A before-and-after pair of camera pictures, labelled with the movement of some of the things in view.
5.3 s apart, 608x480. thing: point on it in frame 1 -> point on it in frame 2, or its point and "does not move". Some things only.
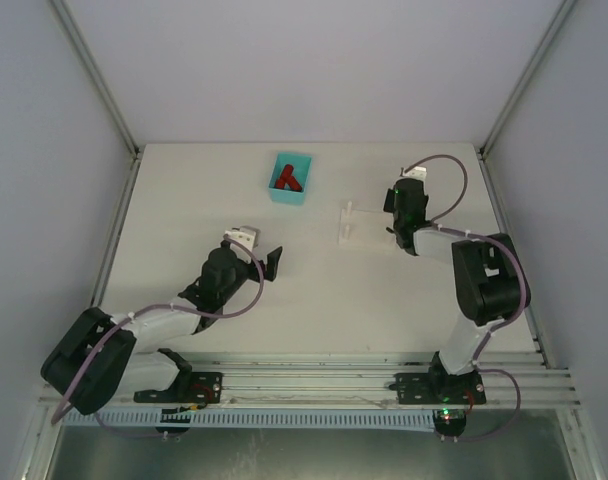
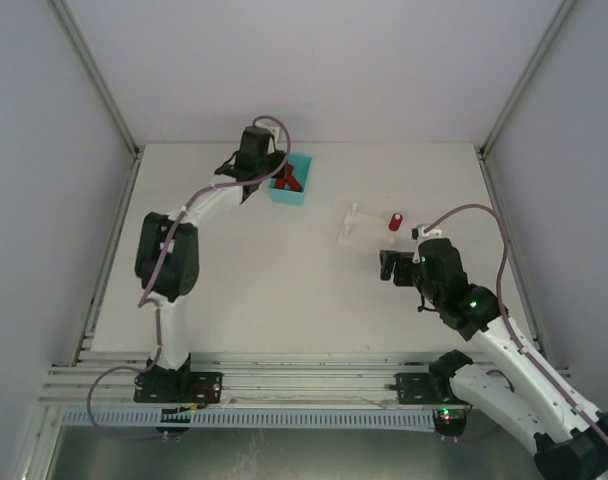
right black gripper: [401, 191] -> [400, 270]
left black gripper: [260, 267] -> [279, 167]
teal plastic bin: [301, 172] does not move
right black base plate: [439, 389] does not move
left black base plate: [206, 387] does not move
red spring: [287, 175] does not move
